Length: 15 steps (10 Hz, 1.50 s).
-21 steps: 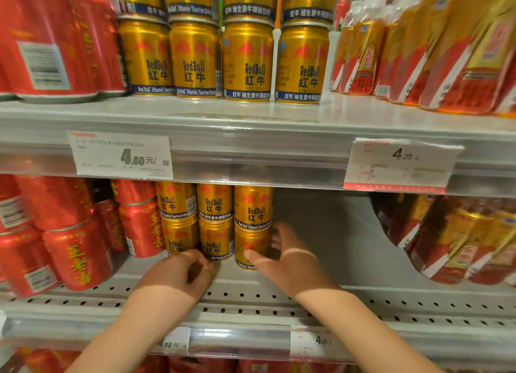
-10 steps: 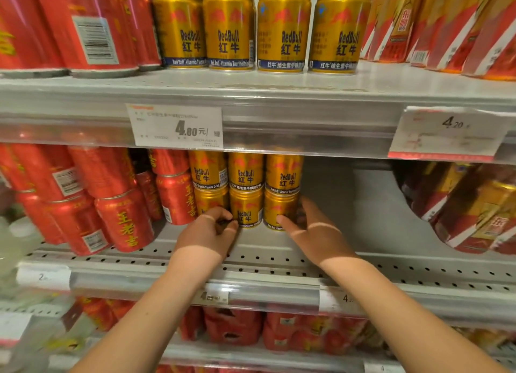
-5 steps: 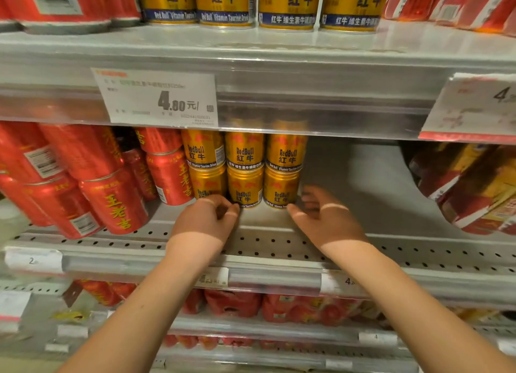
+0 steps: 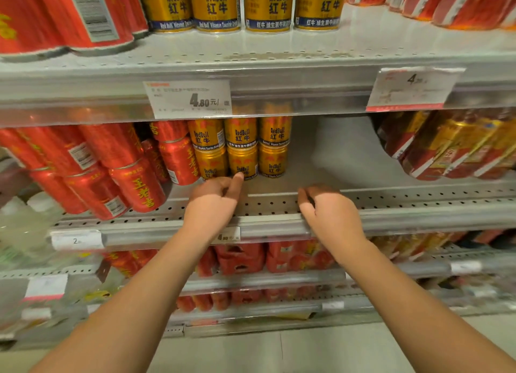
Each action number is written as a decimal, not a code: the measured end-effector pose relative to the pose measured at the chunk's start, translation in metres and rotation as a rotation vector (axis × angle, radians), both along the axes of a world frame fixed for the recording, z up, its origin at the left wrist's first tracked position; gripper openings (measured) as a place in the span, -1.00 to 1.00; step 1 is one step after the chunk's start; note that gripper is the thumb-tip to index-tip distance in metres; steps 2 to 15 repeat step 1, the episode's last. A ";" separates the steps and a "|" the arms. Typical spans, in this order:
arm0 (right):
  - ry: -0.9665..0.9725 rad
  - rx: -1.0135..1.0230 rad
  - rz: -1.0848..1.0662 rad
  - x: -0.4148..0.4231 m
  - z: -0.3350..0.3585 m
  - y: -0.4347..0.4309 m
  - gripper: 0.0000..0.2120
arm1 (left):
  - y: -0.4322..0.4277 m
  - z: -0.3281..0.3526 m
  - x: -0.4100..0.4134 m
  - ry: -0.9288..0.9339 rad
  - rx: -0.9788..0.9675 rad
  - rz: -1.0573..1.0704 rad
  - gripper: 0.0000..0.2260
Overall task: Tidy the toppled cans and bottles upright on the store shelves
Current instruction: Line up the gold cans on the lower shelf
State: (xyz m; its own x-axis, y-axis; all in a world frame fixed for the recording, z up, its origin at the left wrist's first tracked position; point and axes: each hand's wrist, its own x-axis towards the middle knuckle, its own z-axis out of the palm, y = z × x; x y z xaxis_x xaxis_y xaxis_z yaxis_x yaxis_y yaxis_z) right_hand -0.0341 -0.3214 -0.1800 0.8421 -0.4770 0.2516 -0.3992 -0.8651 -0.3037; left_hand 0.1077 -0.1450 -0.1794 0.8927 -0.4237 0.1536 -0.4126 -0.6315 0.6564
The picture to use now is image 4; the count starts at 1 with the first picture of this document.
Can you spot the person's right hand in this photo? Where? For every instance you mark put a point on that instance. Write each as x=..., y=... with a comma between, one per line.
x=334, y=219

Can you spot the person's left hand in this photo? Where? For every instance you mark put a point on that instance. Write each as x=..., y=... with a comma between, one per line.
x=211, y=207

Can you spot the person's left thumb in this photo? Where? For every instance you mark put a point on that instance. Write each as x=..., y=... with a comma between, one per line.
x=235, y=185

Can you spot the person's right thumb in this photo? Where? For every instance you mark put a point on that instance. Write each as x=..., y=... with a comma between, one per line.
x=304, y=203

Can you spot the person's right forearm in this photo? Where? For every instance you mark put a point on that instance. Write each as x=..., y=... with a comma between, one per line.
x=411, y=316

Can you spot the person's left forearm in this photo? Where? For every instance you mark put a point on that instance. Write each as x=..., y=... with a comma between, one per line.
x=133, y=300

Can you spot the stack of gold cans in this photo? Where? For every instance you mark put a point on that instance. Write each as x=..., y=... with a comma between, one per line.
x=242, y=143

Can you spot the small white price tag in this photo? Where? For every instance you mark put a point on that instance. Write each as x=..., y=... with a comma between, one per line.
x=36, y=314
x=333, y=305
x=465, y=267
x=229, y=234

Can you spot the red wrapped can pack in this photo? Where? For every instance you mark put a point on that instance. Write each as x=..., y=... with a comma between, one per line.
x=129, y=260
x=240, y=258
x=207, y=263
x=298, y=256

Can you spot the perforated grey metal shelf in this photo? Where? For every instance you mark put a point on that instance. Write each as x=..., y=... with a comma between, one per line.
x=282, y=310
x=302, y=62
x=403, y=207
x=262, y=278

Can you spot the white shelf price tag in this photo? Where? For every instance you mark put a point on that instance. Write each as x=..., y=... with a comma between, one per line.
x=187, y=99
x=77, y=239

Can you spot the row of small red cans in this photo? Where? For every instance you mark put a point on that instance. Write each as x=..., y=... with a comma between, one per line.
x=242, y=298

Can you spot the pile of red tea cans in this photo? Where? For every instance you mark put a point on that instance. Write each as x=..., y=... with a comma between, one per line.
x=121, y=167

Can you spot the row of yellow red packets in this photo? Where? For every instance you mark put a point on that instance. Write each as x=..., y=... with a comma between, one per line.
x=427, y=242

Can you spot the row of red gold multipacks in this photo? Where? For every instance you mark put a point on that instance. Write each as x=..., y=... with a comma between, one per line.
x=451, y=147

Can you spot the white red-edged price tag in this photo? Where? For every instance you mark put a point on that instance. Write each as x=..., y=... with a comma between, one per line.
x=413, y=88
x=46, y=287

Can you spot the gold energy drink can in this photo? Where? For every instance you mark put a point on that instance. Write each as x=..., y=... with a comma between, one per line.
x=320, y=4
x=269, y=6
x=215, y=6
x=166, y=4

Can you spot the large red herbal can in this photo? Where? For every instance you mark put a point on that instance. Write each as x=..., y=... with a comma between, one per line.
x=88, y=14
x=135, y=6
x=24, y=22

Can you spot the group of clear plastic bottles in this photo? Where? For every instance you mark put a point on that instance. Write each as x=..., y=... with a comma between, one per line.
x=24, y=227

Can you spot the row of red drink packs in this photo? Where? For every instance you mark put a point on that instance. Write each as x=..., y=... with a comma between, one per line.
x=443, y=0

